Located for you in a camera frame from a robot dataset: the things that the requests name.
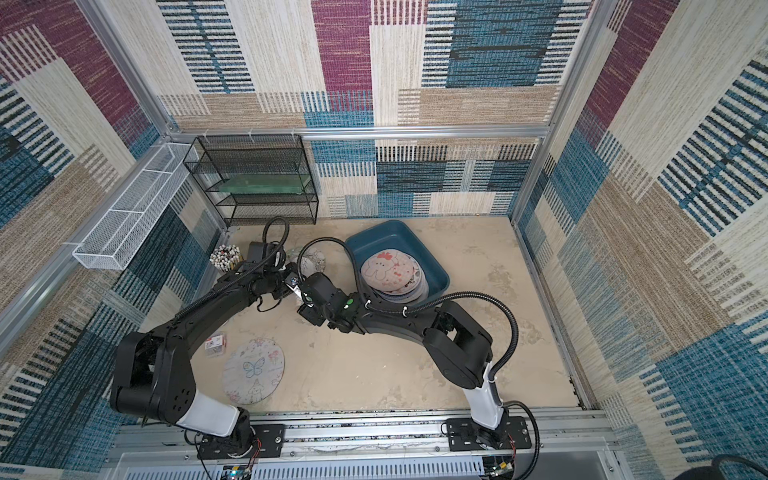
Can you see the teal plastic storage box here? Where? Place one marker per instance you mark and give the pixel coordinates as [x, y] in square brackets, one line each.
[395, 234]

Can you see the white wire mesh basket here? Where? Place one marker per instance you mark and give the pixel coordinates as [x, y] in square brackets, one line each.
[118, 235]

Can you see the pink checkered bunny coaster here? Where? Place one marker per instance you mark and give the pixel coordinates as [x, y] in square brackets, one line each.
[390, 271]

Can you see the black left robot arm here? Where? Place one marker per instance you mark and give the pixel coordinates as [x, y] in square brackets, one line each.
[153, 376]

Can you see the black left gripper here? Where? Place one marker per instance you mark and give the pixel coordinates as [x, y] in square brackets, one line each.
[280, 295]

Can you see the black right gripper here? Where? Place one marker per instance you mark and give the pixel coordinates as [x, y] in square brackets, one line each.
[309, 309]

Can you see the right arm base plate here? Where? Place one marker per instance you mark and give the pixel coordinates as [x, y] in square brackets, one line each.
[464, 434]

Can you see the white butterfly coaster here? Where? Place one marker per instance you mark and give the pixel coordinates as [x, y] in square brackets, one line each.
[253, 371]

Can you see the green white cabbage coaster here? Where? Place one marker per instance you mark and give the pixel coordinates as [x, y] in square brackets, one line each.
[310, 262]

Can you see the red rose floral coaster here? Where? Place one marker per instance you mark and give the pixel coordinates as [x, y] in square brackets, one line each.
[415, 289]

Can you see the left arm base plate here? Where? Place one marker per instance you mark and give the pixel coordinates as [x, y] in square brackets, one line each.
[258, 441]

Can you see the small clear plastic box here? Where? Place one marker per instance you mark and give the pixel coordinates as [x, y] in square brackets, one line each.
[215, 345]

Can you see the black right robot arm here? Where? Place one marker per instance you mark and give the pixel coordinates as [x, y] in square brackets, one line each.
[459, 347]

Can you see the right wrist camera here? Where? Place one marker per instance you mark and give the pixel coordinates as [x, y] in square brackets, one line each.
[292, 282]

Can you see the black wire mesh shelf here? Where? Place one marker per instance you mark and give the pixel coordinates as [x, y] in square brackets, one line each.
[251, 178]

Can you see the cup of coloured pencils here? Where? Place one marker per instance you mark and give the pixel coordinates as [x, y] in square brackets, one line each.
[226, 257]

